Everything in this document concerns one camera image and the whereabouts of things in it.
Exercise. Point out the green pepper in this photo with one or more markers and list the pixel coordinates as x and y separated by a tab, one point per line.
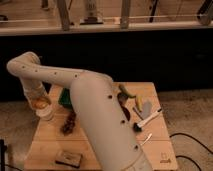
124	94

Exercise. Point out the wooden shelf frame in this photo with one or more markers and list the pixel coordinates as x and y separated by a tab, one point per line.
39	17

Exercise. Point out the dark rectangular block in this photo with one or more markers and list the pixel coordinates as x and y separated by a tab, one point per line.
68	158

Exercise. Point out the white paper cup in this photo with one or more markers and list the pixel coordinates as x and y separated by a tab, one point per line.
45	113

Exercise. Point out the grey spatula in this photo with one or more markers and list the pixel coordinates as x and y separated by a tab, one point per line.
143	109

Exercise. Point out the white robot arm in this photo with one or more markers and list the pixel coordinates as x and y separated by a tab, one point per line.
94	101

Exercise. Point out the yellow-red apple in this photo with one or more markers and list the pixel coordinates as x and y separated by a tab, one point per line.
40	103

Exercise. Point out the dark red object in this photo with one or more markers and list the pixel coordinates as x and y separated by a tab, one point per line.
126	112

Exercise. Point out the yellow banana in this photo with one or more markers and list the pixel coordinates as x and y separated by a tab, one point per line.
138	102

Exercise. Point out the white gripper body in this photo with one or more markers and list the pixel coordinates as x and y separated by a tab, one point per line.
35	91

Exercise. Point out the small white utensil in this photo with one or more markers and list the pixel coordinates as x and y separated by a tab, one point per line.
147	139

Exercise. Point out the green tray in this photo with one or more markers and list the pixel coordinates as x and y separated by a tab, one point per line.
64	99

